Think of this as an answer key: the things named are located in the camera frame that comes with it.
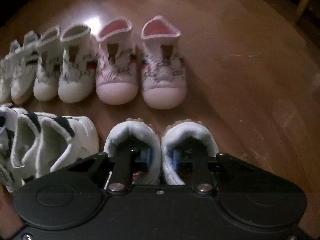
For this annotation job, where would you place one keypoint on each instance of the white lace-up sneaker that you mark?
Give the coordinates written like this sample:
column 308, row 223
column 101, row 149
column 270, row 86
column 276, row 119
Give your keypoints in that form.
column 5, row 180

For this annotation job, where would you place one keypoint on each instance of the pink knit sock shoe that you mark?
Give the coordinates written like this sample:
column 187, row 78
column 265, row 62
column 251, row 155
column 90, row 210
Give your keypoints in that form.
column 162, row 95
column 117, row 90

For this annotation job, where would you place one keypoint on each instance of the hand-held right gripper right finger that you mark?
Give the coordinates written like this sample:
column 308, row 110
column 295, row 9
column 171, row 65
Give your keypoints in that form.
column 175, row 158

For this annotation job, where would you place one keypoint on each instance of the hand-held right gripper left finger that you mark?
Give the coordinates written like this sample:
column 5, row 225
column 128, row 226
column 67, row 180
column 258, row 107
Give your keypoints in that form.
column 147, row 156

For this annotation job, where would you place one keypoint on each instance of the white knit sock shoe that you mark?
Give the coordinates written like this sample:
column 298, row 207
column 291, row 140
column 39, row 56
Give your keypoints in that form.
column 72, row 90
column 45, row 90

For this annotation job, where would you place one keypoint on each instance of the white maroon-striped sneaker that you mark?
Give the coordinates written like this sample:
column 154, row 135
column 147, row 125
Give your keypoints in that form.
column 200, row 135
column 120, row 135

